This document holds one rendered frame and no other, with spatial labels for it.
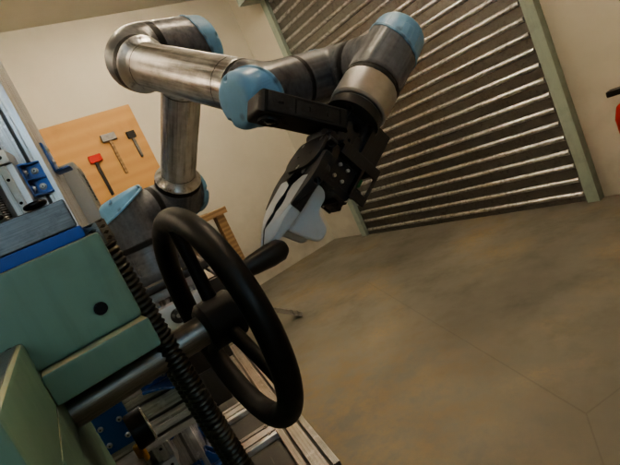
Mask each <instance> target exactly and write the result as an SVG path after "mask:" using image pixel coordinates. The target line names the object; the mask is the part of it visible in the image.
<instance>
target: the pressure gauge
mask: <svg viewBox="0 0 620 465"><path fill-rule="evenodd" d="M122 419H123V421H124V423H125V425H126V427H127V429H128V430H129V432H130V434H131V436H133V438H134V440H135V442H136V443H135V444H134V445H133V450H134V451H135V453H136V455H137V457H138V458H139V459H141V458H143V457H144V458H145V460H146V461H148V460H149V458H150V455H149V453H148V451H147V450H146V447H147V446H149V445H150V444H151V443H153V442H154V441H155V440H158V437H157V435H156V433H155V431H154V429H153V428H152V426H151V424H150V422H149V420H148V418H147V417H146V415H145V413H144V412H143V411H142V409H141V408H140V407H139V406H137V408H135V409H134V410H132V411H130V412H129V413H127V414H126V415H124V416H123V418H122Z"/></svg>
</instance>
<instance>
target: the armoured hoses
mask: <svg viewBox="0 0 620 465"><path fill-rule="evenodd" d="M82 229H83V231H84V233H85V234H86V236H87V235H90V234H92V233H98V234H99V235H100V236H101V238H102V240H103V241H104V243H105V245H106V247H107V249H108V250H109V252H110V254H111V256H112V258H113V260H114V262H115V264H116V266H117V267H118V269H119V271H120V272H121V274H122V276H123V278H124V280H125V282H126V284H127V286H128V288H129V290H130V291H131V293H132V294H133V296H134V298H135V300H136V302H137V304H138V306H139V308H140V310H141V315H142V316H145V317H147V318H148V319H149V320H150V322H151V324H152V326H153V327H154V329H155V331H156V332H157V334H158V336H159V338H160V340H161V345H160V346H158V347H157V352H160V353H161V356H162V357H166V360H165V362H167V363H168V365H167V367H170V368H169V370H168V372H166V374H167V376H168V377H169V378H170V381H171V382H173V386H174V387H175V389H176V390H177V391H178V392H177V393H178V394H179V395H181V396H180V398H181V399H183V402H184V403H185V406H186V407H188V410H189V411H191V414H192V415H193V418H194V419H195V420H196V422H197V423H198V426H199V427H200V428H201V431H202V432H203V434H204V435H205V436H206V438H207V439H208V440H209V442H210V445H211V446H212V447H213V449H214V450H215V451H216V454H217V455H218V457H219V458H220V459H221V462H222V464H221V465H254V462H253V461H252V460H251V459H250V458H249V457H248V454H247V453H246V450H245V449H244V446H242V445H241V442H240V441H239V440H238V437H237V436H236V435H235V432H233V429H232V428H231V426H230V425H229V424H228V421H227V420H226V419H225V416H224V415H223V414H222V411H220V407H218V406H217V403H216V402H215V401H214V398H212V397H211V394H210V393H209V390H208V389H207V388H206V385H205V384H203V380H201V379H200V376H199V375H198V374H197V371H196V370H195V367H194V366H193V365H191V364H192V363H191V362H190V361H188V360H189V358H188V357H185V353H182V351H183V350H182V349H179V346H180V344H179V343H176V342H177V338H175V337H174V334H173V333H172V332H171V329H170V328H168V324H167V323H165V322H164V321H165V319H164V318H162V317H161V313H159V309H158V308H156V307H155V306H156V304H155V303H153V302H152V298H149V293H147V292H146V288H144V287H143V283H142V282H139V281H140V278H139V277H137V273H136V272H134V271H133V269H134V268H132V267H129V266H130V262H128V261H126V256H123V254H124V251H121V250H120V245H117V244H116V243H117V241H116V240H115V239H114V238H115V237H114V235H113V233H112V231H111V230H110V228H109V226H108V225H107V223H106V221H105V220H104V219H103V218H101V219H98V220H96V221H94V222H92V223H90V224H88V225H86V226H84V227H82Z"/></svg>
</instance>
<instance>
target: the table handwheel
mask: <svg viewBox="0 0 620 465"><path fill-rule="evenodd" d="M151 234H152V243H153V249H154V253H155V257H156V260H157V263H158V266H159V269H160V272H161V275H162V278H163V281H164V283H165V285H166V288H167V290H168V292H169V294H170V296H171V298H172V300H173V303H174V305H175V307H176V309H177V311H178V313H179V315H180V317H181V318H182V320H183V322H184V324H183V325H182V326H180V327H178V328H176V329H174V330H172V331H171V332H172V333H173V334H174V337H175V338H177V342H176V343H179V344H180V346H179V349H182V350H183V351H182V353H185V357H188V358H189V357H191V356H192V355H194V354H195V353H197V352H199V351H201V352H202V354H203V356H204V357H205V359H206V360H207V362H208V363H209V365H210V366H211V368H212V369H213V371H214V372H215V373H216V375H217V376H218V377H219V379H220V380H221V382H222V383H223V384H224V386H225V387H227V388H228V389H229V391H230V392H231V393H232V394H233V395H234V397H235V398H236V399H237V400H238V401H239V402H240V403H241V404H242V405H243V406H244V407H245V408H246V409H247V410H248V411H249V412H250V413H251V414H253V415H254V416H255V417H256V418H257V419H258V420H259V421H260V422H262V423H264V424H266V425H268V426H271V427H274V428H278V429H281V428H287V427H290V426H292V425H293V424H294V423H296V422H297V420H298V419H299V417H300V416H301V413H302V410H303V406H304V388H303V381H302V377H301V373H300V369H299V366H298V363H297V360H296V357H295V354H294V352H293V349H292V345H291V343H290V341H289V339H288V336H287V334H286V332H285V330H284V328H283V325H282V324H281V322H280V319H279V317H278V315H277V314H276V312H275V310H274V308H273V306H272V304H271V303H270V301H269V299H268V297H267V296H266V294H265V293H264V291H263V289H262V288H261V286H260V285H259V283H258V282H257V280H256V278H255V276H254V275H253V274H252V272H251V271H250V269H249V268H248V266H247V265H246V264H245V262H244V261H243V260H242V259H241V258H240V256H239V255H238V254H237V253H236V251H235V250H234V249H233V248H232V246H231V245H230V244H229V243H228V242H227V241H226V240H225V239H224V237H223V236H222V235H221V234H220V233H219V232H218V231H217V230H216V229H215V228H213V227H212V226H211V225H210V224H209V223H208V222H206V221H205V220H204V219H202V218H201V217H199V216H198V215H197V214H196V213H194V212H192V211H190V210H188V209H183V208H179V207H170V208H167V209H163V210H162V211H161V212H159V213H158V214H157V216H156V218H155V219H154V222H153V225H152V231H151ZM191 245H192V246H193V247H194V248H195V249H196V250H197V252H198V253H199V254H200V255H201V256H202V257H203V258H204V260H205V261H206V262H207V263H208V264H209V266H210V267H211V268H212V270H213V271H214V272H215V274H216V275H217V276H218V278H219V279H220V280H221V282H222V284H223V285H224V287H225V288H226V290H227V291H226V290H220V291H218V292H215V291H214V289H213V287H212V285H211V283H210V281H209V279H208V277H207V275H206V273H205V271H204V269H203V268H202V267H201V265H200V263H199V261H198V259H197V256H196V254H195V252H194V250H193V248H192V246H191ZM176 249H177V251H178V253H179V254H180V256H181V258H182V259H183V261H184V263H185V266H186V268H187V270H188V272H189V274H190V276H191V278H192V280H193V282H194V284H195V286H196V288H197V291H198V293H199V295H200V297H201V299H202V302H200V303H198V304H197V303H196V301H195V299H194V297H193V295H192V293H191V291H190V289H189V287H188V284H187V282H186V279H185V275H184V273H183V271H182V268H181V265H180V262H179V258H178V255H177V251H176ZM249 328H250V329H251V331H252V333H253V335H254V337H255V339H256V342H257V344H258V346H259V347H258V346H257V345H256V343H255V342H254V341H253V340H252V339H251V338H250V337H249V336H248V335H247V334H246V332H247V331H248V329H249ZM231 342H232V343H233V344H234V345H236V346H237V347H238V348H239V349H240V350H241V351H242V352H243V353H244V354H245V355H246V356H247V357H248V358H249V359H250V360H252V362H253V363H254V364H255V365H256V366H257V367H258V368H259V369H260V370H261V371H262V372H263V373H264V374H265V375H266V376H267V378H268V379H269V380H270V381H271V382H272V383H273V384H274V388H275V391H276V396H277V402H276V401H274V400H272V399H270V398H268V397H267V396H266V395H264V394H263V393H262V392H260V391H259V390H258V389H257V388H256V387H255V386H254V385H253V384H252V383H251V382H250V381H249V380H248V379H247V378H246V377H245V376H244V374H243V373H242V372H241V371H240V370H239V368H238V367H237V366H236V365H235V363H234V362H233V361H232V359H231V358H230V357H229V355H228V354H227V353H226V351H225V350H224V349H223V348H224V347H225V346H227V345H228V344H230V343H231ZM165 360H166V357H162V356H161V353H160V352H157V348H155V349H153V350H152V351H150V352H148V353H146V354H144V355H143V356H141V357H139V358H138V359H136V360H135V361H134V362H132V363H131V364H128V365H127V366H125V367H123V368H122V369H120V370H118V371H117V372H115V373H113V374H112V375H110V376H108V377H106V378H104V379H103V380H102V381H101V382H99V383H97V384H96V385H94V386H92V387H90V388H88V389H87V390H85V391H83V392H82V393H80V394H78V395H77V396H75V397H74V398H73V399H71V400H69V401H67V402H66V403H65V406H66V408H67V410H68V412H69V414H70V415H71V417H72V419H73V420H74V422H75V424H76V425H77V427H82V426H83V425H85V424H87V423H89V422H90V421H92V420H93V419H95V418H96V417H98V416H100V415H101V414H103V413H104V412H106V411H108V410H109V409H111V408H112V407H113V406H115V405H116V404H118V403H119V402H121V401H122V400H124V399H126V398H128V397H129V396H131V395H132V394H134V393H135V392H137V391H138V390H140V389H142V388H143V387H144V386H146V385H147V384H149V383H150V382H152V381H153V380H155V379H157V378H158V377H160V376H162V375H163V374H165V373H166V372H168V370H169V368H170V367H167V365H168V363H167V362H165Z"/></svg>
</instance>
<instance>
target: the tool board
mask: <svg viewBox="0 0 620 465"><path fill-rule="evenodd" d="M39 132H40V134H41V136H42V138H43V140H44V142H45V144H46V146H47V147H48V149H49V150H50V152H51V154H52V156H53V158H54V160H55V162H56V164H57V166H58V167H59V166H62V165H64V164H67V163H70V162H74V163H75V164H76V166H77V167H79V168H80V169H81V170H82V172H83V173H84V174H85V175H86V177H87V179H88V181H89V184H90V185H91V187H92V189H93V191H94V193H95V195H96V197H97V198H98V199H99V201H100V203H101V205H102V204H103V203H105V202H106V201H108V200H110V199H111V198H113V197H115V196H117V195H119V194H120V193H122V192H124V191H125V190H127V189H128V188H130V187H132V186H134V185H140V186H142V189H144V188H146V187H148V186H151V185H154V175H155V172H156V171H157V170H158V169H159V168H160V165H159V164H158V162H157V160H156V158H155V156H154V154H153V152H152V150H151V148H150V146H149V143H148V141H147V140H146V138H145V136H144V134H143V132H142V130H141V128H140V126H139V124H138V122H137V119H136V117H135V116H134V114H133V112H132V110H131V108H130V106H129V104H127V105H123V106H120V107H116V108H113V109H110V110H107V111H103V112H100V113H95V114H91V115H88V116H84V117H81V118H78V119H75V120H72V121H68V122H65V123H62V124H59V125H53V126H49V127H46V128H43V129H40V130H39Z"/></svg>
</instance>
